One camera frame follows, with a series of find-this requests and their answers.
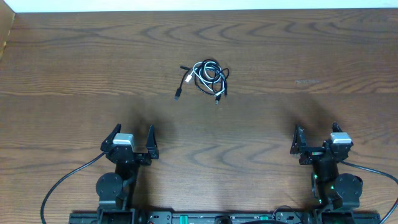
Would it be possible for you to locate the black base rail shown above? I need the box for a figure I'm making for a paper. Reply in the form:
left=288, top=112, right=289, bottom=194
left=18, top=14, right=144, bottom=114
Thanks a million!
left=68, top=210, right=380, bottom=224

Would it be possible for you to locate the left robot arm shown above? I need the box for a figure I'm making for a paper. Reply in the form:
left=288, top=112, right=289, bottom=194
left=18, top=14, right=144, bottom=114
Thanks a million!
left=96, top=124, right=159, bottom=223

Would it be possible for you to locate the black usb cable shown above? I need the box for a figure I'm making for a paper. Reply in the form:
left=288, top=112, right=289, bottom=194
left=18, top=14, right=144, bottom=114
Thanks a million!
left=174, top=58, right=230, bottom=105

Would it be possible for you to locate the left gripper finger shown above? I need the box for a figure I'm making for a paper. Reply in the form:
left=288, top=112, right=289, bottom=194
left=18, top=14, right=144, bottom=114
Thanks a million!
left=100, top=124, right=121, bottom=151
left=146, top=125, right=159, bottom=159

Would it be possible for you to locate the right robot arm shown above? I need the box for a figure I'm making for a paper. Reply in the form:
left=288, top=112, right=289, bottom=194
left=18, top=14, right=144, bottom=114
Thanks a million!
left=290, top=122, right=363, bottom=224

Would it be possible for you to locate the cardboard side panel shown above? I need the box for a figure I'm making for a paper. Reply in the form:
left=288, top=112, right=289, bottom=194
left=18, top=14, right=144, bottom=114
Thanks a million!
left=0, top=0, right=16, bottom=57

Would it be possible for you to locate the white usb cable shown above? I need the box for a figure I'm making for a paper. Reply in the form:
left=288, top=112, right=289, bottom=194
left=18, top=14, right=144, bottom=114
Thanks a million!
left=184, top=62, right=226, bottom=97

